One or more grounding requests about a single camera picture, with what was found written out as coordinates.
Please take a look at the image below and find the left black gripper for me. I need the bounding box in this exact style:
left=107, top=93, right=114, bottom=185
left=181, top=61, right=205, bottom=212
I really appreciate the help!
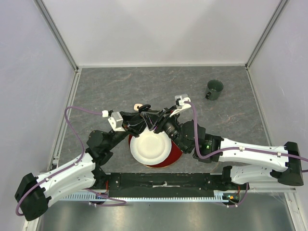
left=106, top=111, right=146, bottom=150

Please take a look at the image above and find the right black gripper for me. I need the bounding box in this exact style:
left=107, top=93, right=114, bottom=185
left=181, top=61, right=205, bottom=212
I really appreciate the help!
left=141, top=105, right=188, bottom=154

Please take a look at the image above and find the black earbud charging case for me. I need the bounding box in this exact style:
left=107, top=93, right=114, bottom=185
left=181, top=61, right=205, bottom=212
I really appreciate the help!
left=138, top=104, right=151, bottom=113

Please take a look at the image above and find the pink earbud charging case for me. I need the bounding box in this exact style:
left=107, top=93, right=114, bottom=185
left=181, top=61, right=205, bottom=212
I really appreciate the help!
left=133, top=103, right=142, bottom=112

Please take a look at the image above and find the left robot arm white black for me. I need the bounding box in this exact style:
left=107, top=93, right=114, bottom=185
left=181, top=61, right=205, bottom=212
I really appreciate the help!
left=14, top=110, right=146, bottom=221

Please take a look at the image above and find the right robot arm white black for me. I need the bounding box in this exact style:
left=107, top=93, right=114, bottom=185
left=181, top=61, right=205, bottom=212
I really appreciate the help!
left=139, top=109, right=304, bottom=190

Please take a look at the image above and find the white ceramic plate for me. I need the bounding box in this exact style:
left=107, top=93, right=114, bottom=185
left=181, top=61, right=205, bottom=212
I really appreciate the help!
left=129, top=127, right=172, bottom=166

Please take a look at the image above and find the red round tray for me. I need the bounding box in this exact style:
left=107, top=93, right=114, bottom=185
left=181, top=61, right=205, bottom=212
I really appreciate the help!
left=143, top=138, right=183, bottom=168

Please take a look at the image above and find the dark green mug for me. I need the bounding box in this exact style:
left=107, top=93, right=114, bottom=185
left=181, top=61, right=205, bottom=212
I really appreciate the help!
left=205, top=79, right=224, bottom=101

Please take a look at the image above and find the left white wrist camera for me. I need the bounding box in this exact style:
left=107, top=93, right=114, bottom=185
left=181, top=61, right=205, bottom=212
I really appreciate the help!
left=102, top=110, right=125, bottom=132

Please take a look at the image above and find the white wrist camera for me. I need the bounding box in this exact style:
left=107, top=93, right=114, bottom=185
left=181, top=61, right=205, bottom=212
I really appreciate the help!
left=102, top=110, right=125, bottom=132
left=169, top=94, right=191, bottom=117

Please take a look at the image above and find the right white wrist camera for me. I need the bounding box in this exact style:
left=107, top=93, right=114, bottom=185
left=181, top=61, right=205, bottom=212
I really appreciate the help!
left=169, top=94, right=191, bottom=117

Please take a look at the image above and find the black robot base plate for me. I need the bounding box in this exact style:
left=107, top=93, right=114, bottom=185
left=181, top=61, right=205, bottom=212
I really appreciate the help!
left=91, top=173, right=246, bottom=198

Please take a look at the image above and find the slotted cable duct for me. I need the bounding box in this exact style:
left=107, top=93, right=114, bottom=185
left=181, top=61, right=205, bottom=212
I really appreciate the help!
left=60, top=191, right=235, bottom=203

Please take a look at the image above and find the left aluminium frame post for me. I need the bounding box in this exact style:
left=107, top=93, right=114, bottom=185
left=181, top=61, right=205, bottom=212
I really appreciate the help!
left=34, top=0, right=79, bottom=72

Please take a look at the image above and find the aluminium frame post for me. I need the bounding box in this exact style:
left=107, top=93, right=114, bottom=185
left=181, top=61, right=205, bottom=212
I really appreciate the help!
left=34, top=0, right=79, bottom=72
left=245, top=0, right=289, bottom=71

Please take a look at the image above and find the right aluminium frame post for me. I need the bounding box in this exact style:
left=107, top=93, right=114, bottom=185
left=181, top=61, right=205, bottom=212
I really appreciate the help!
left=245, top=0, right=289, bottom=71

